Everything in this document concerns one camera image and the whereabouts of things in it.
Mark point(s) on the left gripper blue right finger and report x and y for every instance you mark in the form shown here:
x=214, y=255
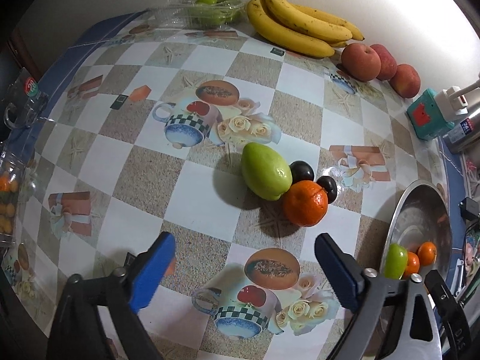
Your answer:
x=341, y=270

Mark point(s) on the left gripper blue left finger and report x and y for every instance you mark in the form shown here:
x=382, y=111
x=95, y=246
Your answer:
x=148, y=269

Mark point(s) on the orange with sticker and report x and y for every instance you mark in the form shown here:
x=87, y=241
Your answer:
x=413, y=265

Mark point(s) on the orange tangerine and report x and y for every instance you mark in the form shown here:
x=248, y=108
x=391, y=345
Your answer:
x=305, y=203
x=427, y=253

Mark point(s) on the dark plum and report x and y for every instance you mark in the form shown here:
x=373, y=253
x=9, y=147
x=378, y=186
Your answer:
x=329, y=185
x=301, y=171

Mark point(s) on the large steel plate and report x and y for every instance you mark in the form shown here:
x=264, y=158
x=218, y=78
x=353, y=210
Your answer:
x=421, y=215

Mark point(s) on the checkered printed tablecloth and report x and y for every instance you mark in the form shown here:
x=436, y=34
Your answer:
x=145, y=129

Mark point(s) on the clear box of kumquats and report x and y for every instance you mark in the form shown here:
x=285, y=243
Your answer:
x=12, y=175

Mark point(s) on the teal box with red crab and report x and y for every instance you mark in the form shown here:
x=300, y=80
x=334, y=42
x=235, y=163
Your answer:
x=426, y=118

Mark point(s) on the stainless steel kettle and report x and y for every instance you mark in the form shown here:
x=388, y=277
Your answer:
x=463, y=134

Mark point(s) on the white power adapter lamp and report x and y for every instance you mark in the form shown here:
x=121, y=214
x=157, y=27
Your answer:
x=452, y=102

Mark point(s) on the far red apple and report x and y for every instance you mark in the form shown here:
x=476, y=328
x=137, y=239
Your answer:
x=406, y=82

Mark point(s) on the red apple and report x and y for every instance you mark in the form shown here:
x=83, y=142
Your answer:
x=388, y=62
x=406, y=82
x=361, y=61

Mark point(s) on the glass mug with sticker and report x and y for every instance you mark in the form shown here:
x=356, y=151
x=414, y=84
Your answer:
x=25, y=102

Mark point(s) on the middle red apple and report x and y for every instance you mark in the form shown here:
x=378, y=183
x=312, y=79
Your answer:
x=388, y=62

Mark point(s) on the front red apple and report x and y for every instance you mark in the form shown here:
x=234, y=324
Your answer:
x=361, y=61

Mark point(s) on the yellow banana bunch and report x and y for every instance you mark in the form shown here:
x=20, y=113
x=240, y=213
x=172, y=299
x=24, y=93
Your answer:
x=304, y=30

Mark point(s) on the clear box of green fruit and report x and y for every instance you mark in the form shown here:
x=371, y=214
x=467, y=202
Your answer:
x=198, y=14

